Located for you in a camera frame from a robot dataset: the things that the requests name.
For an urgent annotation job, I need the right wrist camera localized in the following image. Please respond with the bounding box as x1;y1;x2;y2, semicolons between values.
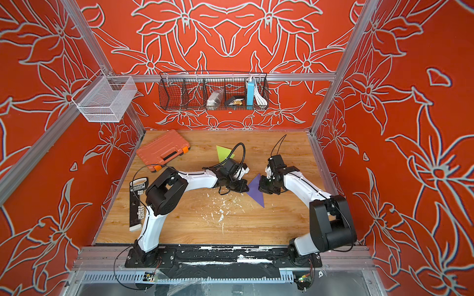
265;154;287;179

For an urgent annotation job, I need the clear plastic bag in basket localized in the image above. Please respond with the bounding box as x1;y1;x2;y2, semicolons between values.
206;89;225;111

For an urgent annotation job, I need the orange plastic tool case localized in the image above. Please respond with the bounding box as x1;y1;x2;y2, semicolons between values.
137;129;191;172

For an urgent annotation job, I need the white cable in basket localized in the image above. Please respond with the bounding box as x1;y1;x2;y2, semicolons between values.
253;86;268;109

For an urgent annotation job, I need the clear acrylic wall bin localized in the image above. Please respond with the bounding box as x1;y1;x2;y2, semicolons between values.
72;76;137;123

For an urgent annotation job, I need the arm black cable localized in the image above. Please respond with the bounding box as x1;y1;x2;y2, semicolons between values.
227;142;247;166
270;134;288;158

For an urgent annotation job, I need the lime green square paper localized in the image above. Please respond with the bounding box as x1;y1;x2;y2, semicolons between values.
216;146;235;163

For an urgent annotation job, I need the small black box in basket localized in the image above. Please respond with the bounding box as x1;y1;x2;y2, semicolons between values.
224;96;246;107

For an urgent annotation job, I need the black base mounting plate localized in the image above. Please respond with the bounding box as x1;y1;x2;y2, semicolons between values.
125;245;322;282

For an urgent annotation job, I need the purple square paper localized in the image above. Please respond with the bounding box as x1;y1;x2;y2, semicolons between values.
247;173;265;208

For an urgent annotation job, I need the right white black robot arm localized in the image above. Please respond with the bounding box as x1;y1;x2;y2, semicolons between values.
259;171;357;264

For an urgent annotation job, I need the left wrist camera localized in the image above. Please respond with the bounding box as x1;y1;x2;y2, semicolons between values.
218;159;249;180

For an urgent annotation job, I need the light blue box in basket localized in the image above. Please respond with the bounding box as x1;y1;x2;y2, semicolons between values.
246;78;255;110

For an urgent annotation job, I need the black wire wall basket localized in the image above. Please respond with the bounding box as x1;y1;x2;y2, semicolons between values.
158;71;270;111

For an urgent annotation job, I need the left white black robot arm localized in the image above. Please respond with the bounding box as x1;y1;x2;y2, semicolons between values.
127;164;249;267

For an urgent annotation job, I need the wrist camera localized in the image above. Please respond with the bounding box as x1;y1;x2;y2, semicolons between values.
218;159;249;180
265;154;287;179

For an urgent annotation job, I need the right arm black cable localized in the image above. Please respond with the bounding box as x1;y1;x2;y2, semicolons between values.
270;134;288;158

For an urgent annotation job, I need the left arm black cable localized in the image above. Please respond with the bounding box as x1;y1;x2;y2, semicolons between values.
227;142;247;166

